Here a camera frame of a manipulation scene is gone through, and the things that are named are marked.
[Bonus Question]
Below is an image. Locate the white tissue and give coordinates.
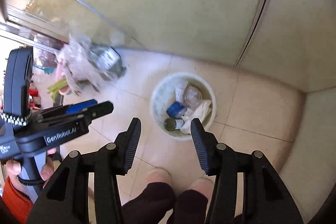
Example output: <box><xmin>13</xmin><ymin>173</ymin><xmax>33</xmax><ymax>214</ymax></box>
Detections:
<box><xmin>179</xmin><ymin>100</ymin><xmax>212</xmax><ymax>134</ymax></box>

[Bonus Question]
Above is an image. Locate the small dark jar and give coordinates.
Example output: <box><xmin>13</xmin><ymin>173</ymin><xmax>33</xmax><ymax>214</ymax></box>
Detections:
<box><xmin>164</xmin><ymin>117</ymin><xmax>185</xmax><ymax>132</ymax></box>

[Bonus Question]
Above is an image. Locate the blue round container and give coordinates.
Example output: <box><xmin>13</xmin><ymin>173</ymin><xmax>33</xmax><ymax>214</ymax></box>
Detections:
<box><xmin>166</xmin><ymin>101</ymin><xmax>187</xmax><ymax>118</ymax></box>

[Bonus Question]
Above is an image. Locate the clear plastic cup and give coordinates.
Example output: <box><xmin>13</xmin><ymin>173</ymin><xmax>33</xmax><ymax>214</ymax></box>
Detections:
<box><xmin>183</xmin><ymin>85</ymin><xmax>203</xmax><ymax>110</ymax></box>

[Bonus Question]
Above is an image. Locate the white plastic trash bin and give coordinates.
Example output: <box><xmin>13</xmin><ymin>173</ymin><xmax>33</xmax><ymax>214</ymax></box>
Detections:
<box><xmin>150</xmin><ymin>72</ymin><xmax>217</xmax><ymax>141</ymax></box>

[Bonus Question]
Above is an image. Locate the person's left hand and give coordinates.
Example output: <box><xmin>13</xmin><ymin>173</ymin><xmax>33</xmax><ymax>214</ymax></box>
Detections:
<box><xmin>5</xmin><ymin>147</ymin><xmax>57</xmax><ymax>196</ymax></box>

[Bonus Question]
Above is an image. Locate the right pink slipper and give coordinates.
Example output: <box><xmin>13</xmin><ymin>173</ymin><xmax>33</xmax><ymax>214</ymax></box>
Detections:
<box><xmin>189</xmin><ymin>178</ymin><xmax>214</xmax><ymax>196</ymax></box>

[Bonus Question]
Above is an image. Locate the clear plastic bag on floor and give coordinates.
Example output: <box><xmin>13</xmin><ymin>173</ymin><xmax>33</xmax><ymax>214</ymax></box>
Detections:
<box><xmin>56</xmin><ymin>34</ymin><xmax>126</xmax><ymax>94</ymax></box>

